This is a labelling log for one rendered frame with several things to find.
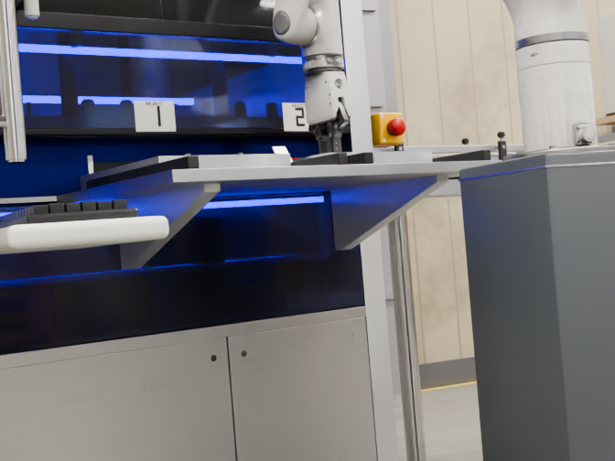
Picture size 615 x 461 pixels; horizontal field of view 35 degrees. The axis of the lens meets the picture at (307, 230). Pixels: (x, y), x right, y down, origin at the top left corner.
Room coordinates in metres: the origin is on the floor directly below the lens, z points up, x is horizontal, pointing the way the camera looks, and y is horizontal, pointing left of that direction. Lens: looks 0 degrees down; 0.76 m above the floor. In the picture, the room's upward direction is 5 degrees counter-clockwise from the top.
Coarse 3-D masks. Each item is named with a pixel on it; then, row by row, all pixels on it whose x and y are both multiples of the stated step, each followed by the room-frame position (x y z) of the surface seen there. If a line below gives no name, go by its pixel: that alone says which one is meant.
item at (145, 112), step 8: (136, 104) 1.87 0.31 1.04; (144, 104) 1.87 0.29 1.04; (152, 104) 1.88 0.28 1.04; (160, 104) 1.89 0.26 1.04; (168, 104) 1.90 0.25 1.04; (136, 112) 1.86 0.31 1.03; (144, 112) 1.87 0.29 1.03; (152, 112) 1.88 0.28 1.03; (160, 112) 1.89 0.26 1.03; (168, 112) 1.90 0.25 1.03; (136, 120) 1.86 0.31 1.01; (144, 120) 1.87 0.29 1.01; (152, 120) 1.88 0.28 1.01; (168, 120) 1.90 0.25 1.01; (136, 128) 1.86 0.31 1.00; (144, 128) 1.87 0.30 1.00; (152, 128) 1.88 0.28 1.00; (160, 128) 1.89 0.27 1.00; (168, 128) 1.90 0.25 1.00
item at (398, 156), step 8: (352, 152) 1.83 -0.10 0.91; (360, 152) 1.84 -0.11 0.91; (376, 152) 1.86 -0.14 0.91; (384, 152) 1.88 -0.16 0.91; (392, 152) 1.89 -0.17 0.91; (400, 152) 1.90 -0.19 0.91; (408, 152) 1.91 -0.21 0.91; (416, 152) 1.92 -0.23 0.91; (424, 152) 1.93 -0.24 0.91; (296, 160) 1.88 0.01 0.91; (376, 160) 1.86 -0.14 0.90; (384, 160) 1.87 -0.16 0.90; (392, 160) 1.88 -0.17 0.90; (400, 160) 1.90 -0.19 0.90; (408, 160) 1.91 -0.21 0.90; (416, 160) 1.92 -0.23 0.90; (424, 160) 1.93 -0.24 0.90
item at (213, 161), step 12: (156, 156) 1.60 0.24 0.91; (168, 156) 1.61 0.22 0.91; (180, 156) 1.62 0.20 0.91; (204, 156) 1.65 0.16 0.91; (216, 156) 1.66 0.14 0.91; (228, 156) 1.68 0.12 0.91; (240, 156) 1.69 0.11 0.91; (252, 156) 1.70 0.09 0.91; (264, 156) 1.72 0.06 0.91; (276, 156) 1.73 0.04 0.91; (288, 156) 1.75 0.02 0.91; (120, 168) 1.72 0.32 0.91; (132, 168) 1.68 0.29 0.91; (84, 180) 1.86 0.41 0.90
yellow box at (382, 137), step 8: (376, 120) 2.21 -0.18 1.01; (384, 120) 2.21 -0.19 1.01; (376, 128) 2.21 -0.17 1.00; (384, 128) 2.21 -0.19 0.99; (376, 136) 2.21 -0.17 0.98; (384, 136) 2.21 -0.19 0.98; (392, 136) 2.22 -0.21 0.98; (400, 136) 2.23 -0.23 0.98; (376, 144) 2.22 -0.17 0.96; (384, 144) 2.21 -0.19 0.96; (392, 144) 2.22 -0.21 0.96; (400, 144) 2.24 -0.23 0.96
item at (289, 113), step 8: (288, 104) 2.07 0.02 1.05; (296, 104) 2.08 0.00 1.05; (304, 104) 2.09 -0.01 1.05; (288, 112) 2.07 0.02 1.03; (296, 112) 2.08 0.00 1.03; (304, 112) 2.09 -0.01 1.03; (288, 120) 2.06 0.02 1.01; (304, 120) 2.09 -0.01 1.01; (288, 128) 2.06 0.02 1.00; (296, 128) 2.07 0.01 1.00; (304, 128) 2.09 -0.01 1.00
